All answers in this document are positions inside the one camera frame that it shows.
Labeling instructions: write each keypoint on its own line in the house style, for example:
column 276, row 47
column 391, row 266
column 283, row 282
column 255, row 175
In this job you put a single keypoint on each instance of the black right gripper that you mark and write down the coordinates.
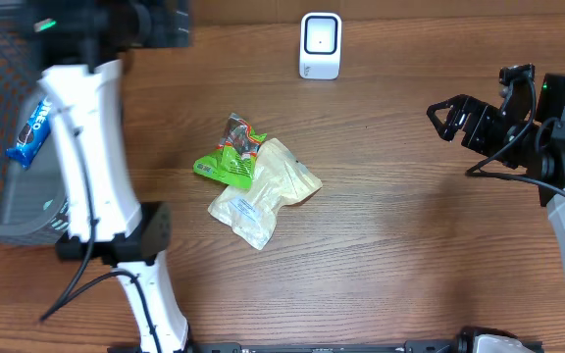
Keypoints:
column 479, row 111

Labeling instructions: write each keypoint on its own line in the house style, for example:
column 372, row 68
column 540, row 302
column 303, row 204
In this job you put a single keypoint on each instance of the beige paper pouch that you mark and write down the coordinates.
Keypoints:
column 279, row 180

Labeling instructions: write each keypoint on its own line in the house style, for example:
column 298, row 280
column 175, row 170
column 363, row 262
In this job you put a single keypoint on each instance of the green snack packet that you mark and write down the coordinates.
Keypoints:
column 234, row 159

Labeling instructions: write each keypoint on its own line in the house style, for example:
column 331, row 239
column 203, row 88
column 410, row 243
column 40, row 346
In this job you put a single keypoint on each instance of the teal snack packet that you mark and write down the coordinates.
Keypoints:
column 59, row 224

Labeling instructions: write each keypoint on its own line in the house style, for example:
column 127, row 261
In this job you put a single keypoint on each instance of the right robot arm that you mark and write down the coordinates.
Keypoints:
column 547, row 170

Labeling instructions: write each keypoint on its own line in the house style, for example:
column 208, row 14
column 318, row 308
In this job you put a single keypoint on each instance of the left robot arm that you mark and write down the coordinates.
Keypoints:
column 78, row 45

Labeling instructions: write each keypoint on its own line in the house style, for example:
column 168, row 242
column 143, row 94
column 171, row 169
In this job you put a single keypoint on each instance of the white barcode scanner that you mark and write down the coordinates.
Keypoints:
column 320, row 46

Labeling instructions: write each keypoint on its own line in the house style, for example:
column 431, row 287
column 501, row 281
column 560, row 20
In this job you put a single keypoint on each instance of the blue Oreo cookie pack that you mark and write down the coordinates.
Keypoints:
column 33, row 135

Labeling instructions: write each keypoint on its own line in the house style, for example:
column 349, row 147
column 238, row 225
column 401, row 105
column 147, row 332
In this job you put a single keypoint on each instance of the grey plastic mesh basket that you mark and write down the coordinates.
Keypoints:
column 29, row 198

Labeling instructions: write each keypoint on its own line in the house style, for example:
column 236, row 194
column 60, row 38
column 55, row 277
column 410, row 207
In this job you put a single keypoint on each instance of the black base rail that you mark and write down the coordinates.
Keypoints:
column 467, row 340

